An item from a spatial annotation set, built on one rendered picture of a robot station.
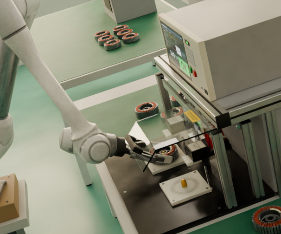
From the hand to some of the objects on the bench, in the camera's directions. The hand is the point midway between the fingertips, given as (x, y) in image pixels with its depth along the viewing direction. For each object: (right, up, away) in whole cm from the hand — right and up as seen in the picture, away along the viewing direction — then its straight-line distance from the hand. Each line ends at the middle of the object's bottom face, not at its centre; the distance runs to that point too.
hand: (162, 152), depth 229 cm
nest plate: (+7, -12, -20) cm, 24 cm away
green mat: (+10, +21, +53) cm, 58 cm away
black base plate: (+6, -9, -8) cm, 13 cm away
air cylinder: (+21, -7, -18) cm, 28 cm away
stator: (+1, -2, +1) cm, 2 cm away
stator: (+32, -20, -47) cm, 60 cm away
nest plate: (+1, -3, +1) cm, 3 cm away
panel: (+28, +1, -6) cm, 28 cm away
